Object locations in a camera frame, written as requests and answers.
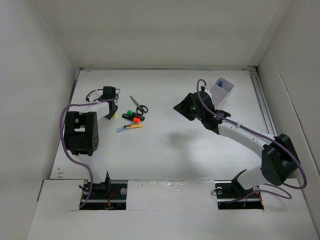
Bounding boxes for white divided container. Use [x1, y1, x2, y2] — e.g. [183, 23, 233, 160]
[209, 76, 235, 109]

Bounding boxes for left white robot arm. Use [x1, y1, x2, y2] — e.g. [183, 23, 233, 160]
[59, 98, 118, 199]

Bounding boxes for orange cap black highlighter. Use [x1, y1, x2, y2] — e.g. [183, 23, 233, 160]
[122, 113, 141, 124]

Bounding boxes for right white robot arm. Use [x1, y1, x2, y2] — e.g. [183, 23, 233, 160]
[173, 91, 299, 197]

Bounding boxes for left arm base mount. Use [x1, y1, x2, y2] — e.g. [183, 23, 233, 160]
[79, 172, 128, 211]

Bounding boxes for yellow utility knife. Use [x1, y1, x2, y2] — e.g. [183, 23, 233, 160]
[123, 124, 144, 129]

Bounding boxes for black handled scissors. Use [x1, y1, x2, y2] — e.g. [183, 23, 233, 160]
[129, 95, 149, 116]

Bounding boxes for green cap black highlighter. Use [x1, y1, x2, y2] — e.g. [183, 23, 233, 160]
[126, 110, 145, 121]

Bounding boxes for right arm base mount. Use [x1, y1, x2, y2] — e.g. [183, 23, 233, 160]
[211, 170, 264, 210]

